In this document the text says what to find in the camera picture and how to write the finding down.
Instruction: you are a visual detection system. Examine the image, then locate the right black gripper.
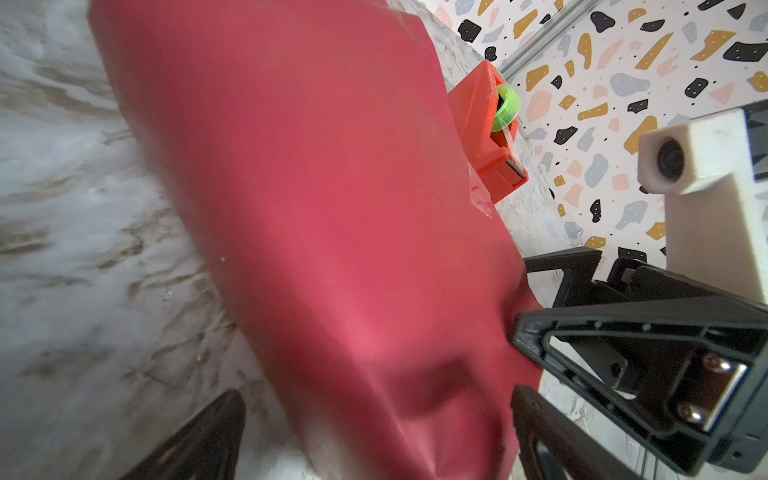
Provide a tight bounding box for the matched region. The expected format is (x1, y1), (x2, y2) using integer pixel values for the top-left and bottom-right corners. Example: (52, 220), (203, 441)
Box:
(511, 246), (767, 475)

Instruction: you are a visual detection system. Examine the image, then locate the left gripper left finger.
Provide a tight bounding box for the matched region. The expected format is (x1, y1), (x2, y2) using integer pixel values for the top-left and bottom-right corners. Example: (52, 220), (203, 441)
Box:
(122, 389), (246, 480)

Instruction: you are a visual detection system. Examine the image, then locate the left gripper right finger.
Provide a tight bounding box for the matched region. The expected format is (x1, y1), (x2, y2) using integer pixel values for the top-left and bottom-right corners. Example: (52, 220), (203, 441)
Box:
(511, 384), (638, 479)

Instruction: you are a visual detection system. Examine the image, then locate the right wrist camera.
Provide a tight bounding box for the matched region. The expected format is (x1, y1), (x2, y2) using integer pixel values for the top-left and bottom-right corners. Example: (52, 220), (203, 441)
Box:
(637, 101), (767, 303)

